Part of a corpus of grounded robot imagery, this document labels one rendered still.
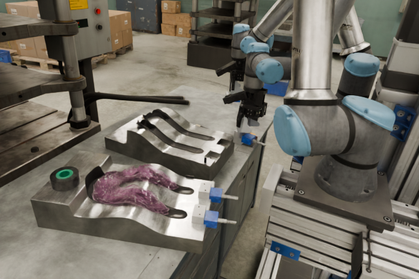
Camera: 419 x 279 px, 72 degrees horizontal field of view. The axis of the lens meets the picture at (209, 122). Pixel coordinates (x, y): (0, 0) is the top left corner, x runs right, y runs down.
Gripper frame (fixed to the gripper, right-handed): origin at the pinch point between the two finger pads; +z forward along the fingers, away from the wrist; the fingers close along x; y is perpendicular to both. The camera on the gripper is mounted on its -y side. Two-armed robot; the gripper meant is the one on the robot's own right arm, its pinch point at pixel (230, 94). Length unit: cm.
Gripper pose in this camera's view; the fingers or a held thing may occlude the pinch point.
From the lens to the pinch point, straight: 152.9
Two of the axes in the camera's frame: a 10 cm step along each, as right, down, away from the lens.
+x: -0.4, -4.6, 8.9
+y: 10.0, 0.3, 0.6
